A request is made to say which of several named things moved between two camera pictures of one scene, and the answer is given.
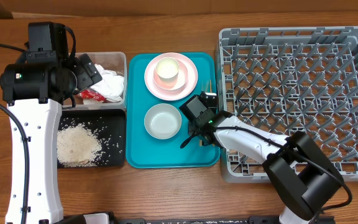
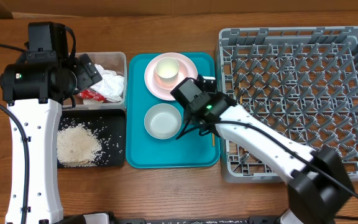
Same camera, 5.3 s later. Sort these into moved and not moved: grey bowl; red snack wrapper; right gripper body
Moved: right gripper body
Not moved: grey bowl; red snack wrapper
